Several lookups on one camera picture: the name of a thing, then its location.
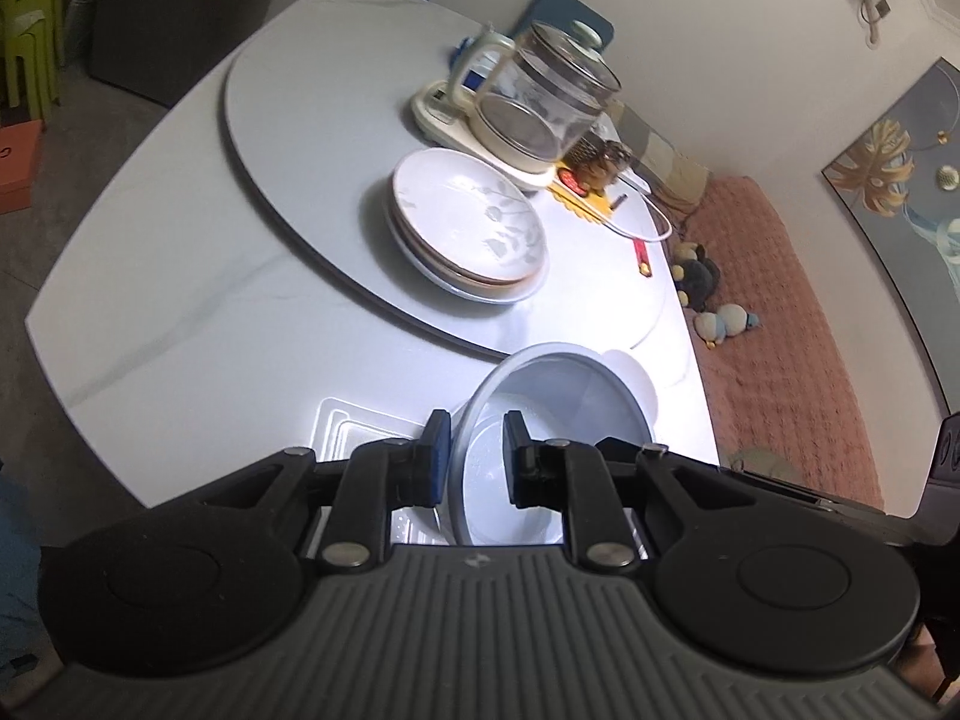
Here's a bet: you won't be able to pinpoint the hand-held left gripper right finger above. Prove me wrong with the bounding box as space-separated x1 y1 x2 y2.
504 410 743 569

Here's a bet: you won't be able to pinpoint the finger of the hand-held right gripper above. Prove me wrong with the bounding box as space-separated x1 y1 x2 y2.
721 465 922 547

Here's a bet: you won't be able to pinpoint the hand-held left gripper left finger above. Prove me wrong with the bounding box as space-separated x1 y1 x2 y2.
196 409 453 569

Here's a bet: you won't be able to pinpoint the pale blue bowl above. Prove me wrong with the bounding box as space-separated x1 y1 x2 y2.
448 343 656 547

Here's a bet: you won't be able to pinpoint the white plate with stem print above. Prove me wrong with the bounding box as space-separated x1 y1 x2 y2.
392 148 546 282

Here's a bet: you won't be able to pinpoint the white bowl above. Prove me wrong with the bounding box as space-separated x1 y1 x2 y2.
598 349 660 422

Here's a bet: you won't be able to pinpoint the pink sofa cover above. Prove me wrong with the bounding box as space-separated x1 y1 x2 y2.
677 175 887 509

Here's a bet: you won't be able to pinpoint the dark plush toy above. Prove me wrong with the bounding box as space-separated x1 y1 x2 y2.
669 241 722 311

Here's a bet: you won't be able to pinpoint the yellow scalloped mat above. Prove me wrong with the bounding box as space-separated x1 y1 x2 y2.
545 163 614 224

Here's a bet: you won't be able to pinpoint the brown ornament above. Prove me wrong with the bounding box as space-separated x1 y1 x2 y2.
566 141 632 188

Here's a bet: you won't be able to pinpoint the cream kettle base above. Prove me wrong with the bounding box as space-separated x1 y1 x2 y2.
409 81 562 193

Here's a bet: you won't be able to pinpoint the glass kettle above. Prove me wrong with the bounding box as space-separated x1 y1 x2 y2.
448 19 624 167

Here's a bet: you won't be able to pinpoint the blue packet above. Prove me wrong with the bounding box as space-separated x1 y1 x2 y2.
448 45 485 92

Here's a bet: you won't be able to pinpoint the blue cloth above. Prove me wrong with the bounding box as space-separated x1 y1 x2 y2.
0 456 47 680

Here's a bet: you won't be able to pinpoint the blue chair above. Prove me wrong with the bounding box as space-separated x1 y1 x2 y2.
516 0 617 55

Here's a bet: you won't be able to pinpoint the orange box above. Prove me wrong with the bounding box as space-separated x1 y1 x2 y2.
0 118 47 215

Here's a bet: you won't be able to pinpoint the grey cabinet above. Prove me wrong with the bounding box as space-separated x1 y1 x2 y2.
88 0 261 110

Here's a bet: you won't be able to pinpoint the green plastic stools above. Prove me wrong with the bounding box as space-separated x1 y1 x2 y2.
0 0 73 111

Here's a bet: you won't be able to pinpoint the white cable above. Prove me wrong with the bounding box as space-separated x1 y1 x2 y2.
551 167 676 245

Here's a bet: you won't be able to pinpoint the wall painting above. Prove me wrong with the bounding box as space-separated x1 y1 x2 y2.
820 55 960 407

